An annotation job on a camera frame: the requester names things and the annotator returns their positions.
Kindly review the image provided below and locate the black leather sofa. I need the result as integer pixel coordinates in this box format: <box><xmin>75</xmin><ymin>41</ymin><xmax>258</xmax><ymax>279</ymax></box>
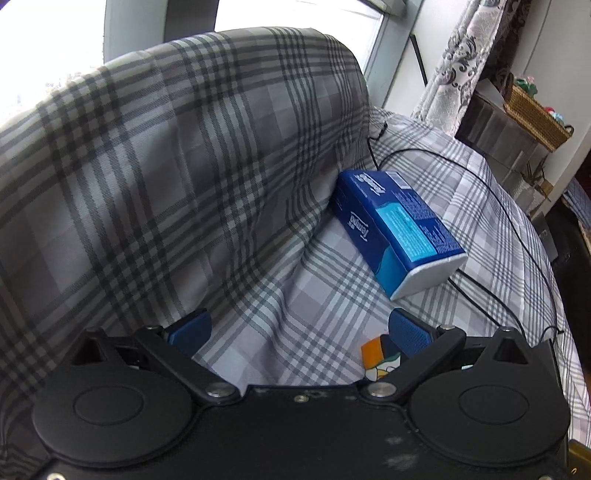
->
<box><xmin>531</xmin><ymin>194</ymin><xmax>591</xmax><ymax>444</ymax></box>

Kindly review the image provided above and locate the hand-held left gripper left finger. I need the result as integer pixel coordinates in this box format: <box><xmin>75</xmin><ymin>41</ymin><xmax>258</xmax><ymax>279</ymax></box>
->
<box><xmin>76</xmin><ymin>309</ymin><xmax>242</xmax><ymax>407</ymax></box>

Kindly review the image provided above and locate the potted plant white pot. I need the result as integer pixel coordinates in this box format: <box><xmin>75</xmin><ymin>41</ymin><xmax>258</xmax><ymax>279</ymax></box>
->
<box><xmin>512</xmin><ymin>159</ymin><xmax>555</xmax><ymax>217</ymax></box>

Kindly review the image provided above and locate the blue tissue pack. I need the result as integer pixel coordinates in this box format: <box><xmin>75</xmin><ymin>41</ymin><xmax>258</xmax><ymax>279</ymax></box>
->
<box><xmin>329</xmin><ymin>169</ymin><xmax>467</xmax><ymax>302</ymax></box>

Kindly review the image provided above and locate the grey patterned curtain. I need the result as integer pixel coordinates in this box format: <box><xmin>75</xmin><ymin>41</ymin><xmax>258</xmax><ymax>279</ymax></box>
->
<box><xmin>411</xmin><ymin>0</ymin><xmax>532</xmax><ymax>137</ymax></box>

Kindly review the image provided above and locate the golden storage box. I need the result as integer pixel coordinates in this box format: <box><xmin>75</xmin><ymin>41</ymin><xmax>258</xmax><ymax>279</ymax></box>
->
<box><xmin>568</xmin><ymin>440</ymin><xmax>591</xmax><ymax>480</ymax></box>

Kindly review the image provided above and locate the window frame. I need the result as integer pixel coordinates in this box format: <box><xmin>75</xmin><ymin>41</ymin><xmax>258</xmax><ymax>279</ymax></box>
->
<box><xmin>0</xmin><ymin>0</ymin><xmax>444</xmax><ymax>116</ymax></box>

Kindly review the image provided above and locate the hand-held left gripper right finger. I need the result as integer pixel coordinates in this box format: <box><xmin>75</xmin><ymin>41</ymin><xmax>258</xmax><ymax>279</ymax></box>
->
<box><xmin>360</xmin><ymin>308</ymin><xmax>532</xmax><ymax>404</ymax></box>

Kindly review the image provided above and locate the dark grey plaid blanket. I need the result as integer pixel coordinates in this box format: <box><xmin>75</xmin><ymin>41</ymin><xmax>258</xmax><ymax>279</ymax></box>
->
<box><xmin>0</xmin><ymin>27</ymin><xmax>377</xmax><ymax>462</ymax></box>

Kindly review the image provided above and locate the wicker basket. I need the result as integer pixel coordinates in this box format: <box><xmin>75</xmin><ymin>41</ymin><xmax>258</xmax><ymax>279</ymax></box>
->
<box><xmin>502</xmin><ymin>74</ymin><xmax>574</xmax><ymax>152</ymax></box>

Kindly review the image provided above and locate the blue checked folded cloth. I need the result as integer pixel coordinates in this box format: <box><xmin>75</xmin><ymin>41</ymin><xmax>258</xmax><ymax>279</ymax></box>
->
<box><xmin>561</xmin><ymin>178</ymin><xmax>591</xmax><ymax>219</ymax></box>

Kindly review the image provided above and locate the orange cartoon printed packet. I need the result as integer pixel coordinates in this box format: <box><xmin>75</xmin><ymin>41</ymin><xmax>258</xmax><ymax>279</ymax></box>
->
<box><xmin>361</xmin><ymin>336</ymin><xmax>407</xmax><ymax>381</ymax></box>

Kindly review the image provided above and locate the light grey plaid bedsheet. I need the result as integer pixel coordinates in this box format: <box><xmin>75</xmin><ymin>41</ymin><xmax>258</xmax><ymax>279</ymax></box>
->
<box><xmin>191</xmin><ymin>106</ymin><xmax>591</xmax><ymax>444</ymax></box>

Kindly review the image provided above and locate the black cable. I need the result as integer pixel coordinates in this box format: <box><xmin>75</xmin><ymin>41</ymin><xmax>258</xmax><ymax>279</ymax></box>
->
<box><xmin>366</xmin><ymin>121</ymin><xmax>565</xmax><ymax>335</ymax></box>

